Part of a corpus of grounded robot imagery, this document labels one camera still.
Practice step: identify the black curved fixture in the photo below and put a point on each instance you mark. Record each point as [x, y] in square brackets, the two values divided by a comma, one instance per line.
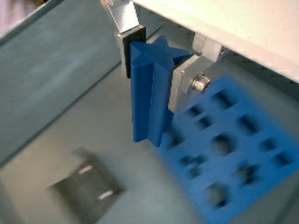
[89, 190]

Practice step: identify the blue foam shape board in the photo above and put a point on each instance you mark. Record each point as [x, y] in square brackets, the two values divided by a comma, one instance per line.
[227, 150]

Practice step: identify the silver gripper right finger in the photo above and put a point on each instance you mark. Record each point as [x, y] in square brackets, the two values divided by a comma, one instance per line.
[188, 77]

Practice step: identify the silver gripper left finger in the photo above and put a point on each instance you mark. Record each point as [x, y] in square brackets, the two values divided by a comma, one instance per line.
[128, 30]

